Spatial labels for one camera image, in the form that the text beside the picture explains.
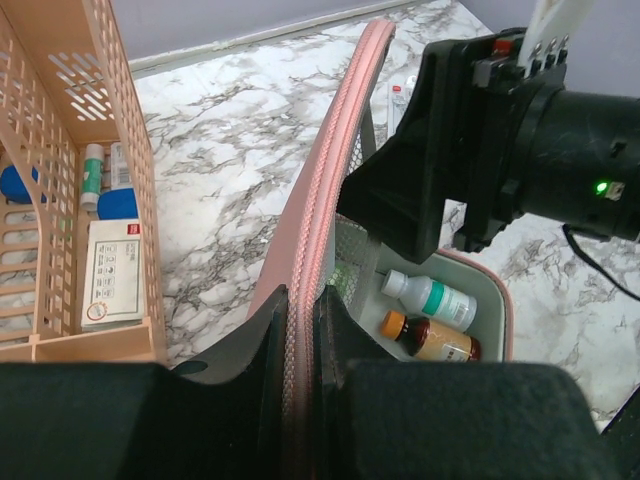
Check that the small green box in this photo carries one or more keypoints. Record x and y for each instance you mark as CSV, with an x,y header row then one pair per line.
x,y
342,279

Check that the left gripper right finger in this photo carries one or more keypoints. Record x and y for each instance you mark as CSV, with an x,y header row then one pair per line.
x,y
377,417

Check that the brown bottle orange cap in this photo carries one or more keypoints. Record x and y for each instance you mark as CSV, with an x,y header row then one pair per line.
x,y
429,340

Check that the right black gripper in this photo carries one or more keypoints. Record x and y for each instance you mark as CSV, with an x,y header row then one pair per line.
x,y
456,141

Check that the white box in organizer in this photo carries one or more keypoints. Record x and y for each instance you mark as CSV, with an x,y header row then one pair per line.
x,y
114,282

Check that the pink medicine kit case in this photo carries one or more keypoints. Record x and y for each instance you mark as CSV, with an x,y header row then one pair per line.
x,y
309,241

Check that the white green glue stick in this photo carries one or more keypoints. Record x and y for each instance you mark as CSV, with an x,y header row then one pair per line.
x,y
92,177

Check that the long white packaged strip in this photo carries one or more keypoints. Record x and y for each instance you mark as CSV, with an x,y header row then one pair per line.
x,y
400,91

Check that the orange mesh file organizer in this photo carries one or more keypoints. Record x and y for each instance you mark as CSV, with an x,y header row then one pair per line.
x,y
66,84

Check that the white medicine bottle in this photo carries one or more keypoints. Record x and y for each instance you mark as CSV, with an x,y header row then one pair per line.
x,y
421,295

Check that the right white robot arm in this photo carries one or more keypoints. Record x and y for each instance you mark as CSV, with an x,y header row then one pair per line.
x,y
581,158

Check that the blue round item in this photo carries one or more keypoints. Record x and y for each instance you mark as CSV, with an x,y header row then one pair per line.
x,y
117,204

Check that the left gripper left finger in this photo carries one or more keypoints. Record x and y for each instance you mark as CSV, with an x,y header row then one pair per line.
x,y
215,416

